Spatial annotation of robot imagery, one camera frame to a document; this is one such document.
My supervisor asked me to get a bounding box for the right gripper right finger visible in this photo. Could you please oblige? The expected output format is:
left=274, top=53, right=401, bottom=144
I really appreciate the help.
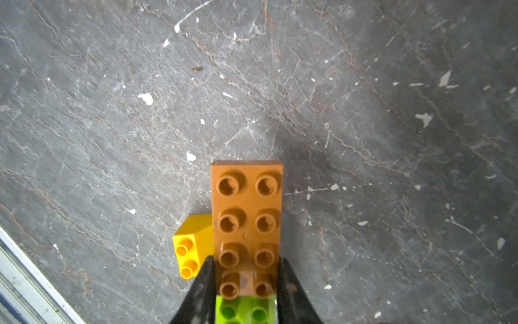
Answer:
left=277, top=257, right=322, bottom=324

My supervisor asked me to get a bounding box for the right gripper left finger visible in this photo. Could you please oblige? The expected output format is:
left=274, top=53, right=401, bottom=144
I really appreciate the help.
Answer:
left=169, top=256, right=217, bottom=324

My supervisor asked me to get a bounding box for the light green lego plate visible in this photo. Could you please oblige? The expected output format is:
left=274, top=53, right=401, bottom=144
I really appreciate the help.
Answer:
left=215, top=295, right=276, bottom=324

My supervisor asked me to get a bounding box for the brown lego plate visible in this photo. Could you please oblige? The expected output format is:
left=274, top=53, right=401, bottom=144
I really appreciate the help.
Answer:
left=210, top=160, right=283, bottom=300

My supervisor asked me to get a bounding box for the yellow lego brick right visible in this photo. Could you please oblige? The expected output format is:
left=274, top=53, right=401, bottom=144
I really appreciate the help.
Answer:
left=173, top=214, right=214, bottom=280

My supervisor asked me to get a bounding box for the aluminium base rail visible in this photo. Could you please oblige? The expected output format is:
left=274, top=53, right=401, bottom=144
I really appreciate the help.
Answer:
left=1, top=229, right=84, bottom=323

